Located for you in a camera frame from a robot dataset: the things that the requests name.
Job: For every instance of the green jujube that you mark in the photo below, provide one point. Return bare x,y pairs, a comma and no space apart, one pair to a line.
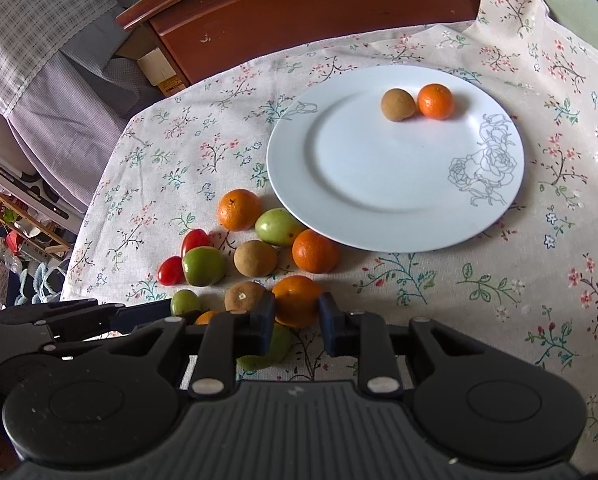
278,226
185,301
279,345
203,265

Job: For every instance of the tangerine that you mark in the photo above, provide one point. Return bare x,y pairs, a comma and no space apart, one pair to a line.
315,251
206,317
239,209
296,300
435,101

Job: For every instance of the brown longan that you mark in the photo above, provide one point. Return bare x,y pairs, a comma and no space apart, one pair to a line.
255,258
396,105
244,296

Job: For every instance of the wooden rack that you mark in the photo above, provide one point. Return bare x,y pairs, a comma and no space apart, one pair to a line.
34,225

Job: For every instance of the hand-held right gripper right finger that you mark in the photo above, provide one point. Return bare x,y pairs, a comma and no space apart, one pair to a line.
329,321

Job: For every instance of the white plate with rose print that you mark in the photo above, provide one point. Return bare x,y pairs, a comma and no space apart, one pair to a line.
369,170

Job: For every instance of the grey checked cloth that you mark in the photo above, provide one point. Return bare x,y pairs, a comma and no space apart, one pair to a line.
39,20

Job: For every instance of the lilac checked bedsheet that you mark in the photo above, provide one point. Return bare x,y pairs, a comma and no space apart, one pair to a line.
64,125

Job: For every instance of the floral tablecloth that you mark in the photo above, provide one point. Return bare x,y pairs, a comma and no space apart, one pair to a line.
479,285

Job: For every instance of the red cherry tomato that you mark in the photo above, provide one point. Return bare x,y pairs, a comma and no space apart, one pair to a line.
171,270
195,241

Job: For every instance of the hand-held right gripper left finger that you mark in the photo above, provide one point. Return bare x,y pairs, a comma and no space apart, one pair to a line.
264,321

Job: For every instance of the brown wooden nightstand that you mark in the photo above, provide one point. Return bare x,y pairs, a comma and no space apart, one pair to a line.
304,20

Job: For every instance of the cardboard box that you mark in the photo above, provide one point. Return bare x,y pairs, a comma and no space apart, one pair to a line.
154,65

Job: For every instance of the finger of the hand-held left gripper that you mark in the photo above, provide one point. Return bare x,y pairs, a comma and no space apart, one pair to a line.
54,310
144,316

